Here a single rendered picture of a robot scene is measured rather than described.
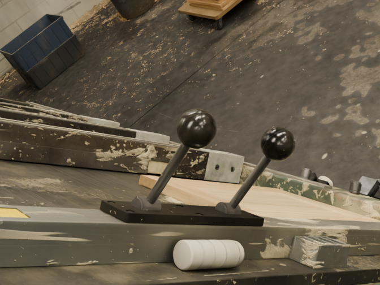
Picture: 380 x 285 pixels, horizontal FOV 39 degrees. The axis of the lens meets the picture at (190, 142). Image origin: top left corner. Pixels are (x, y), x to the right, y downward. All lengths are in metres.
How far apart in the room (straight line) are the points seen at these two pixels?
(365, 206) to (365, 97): 1.83
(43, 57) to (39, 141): 4.20
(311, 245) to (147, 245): 0.23
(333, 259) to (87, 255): 0.33
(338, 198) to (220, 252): 0.69
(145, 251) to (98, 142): 0.60
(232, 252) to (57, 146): 0.58
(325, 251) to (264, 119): 2.47
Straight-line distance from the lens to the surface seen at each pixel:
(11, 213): 0.48
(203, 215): 0.58
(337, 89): 3.11
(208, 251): 0.55
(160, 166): 1.22
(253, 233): 0.64
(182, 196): 0.94
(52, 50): 5.27
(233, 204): 0.63
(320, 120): 2.94
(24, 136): 1.04
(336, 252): 0.71
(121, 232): 0.52
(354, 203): 1.20
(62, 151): 1.08
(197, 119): 0.49
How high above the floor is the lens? 1.77
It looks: 33 degrees down
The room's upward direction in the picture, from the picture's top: 32 degrees counter-clockwise
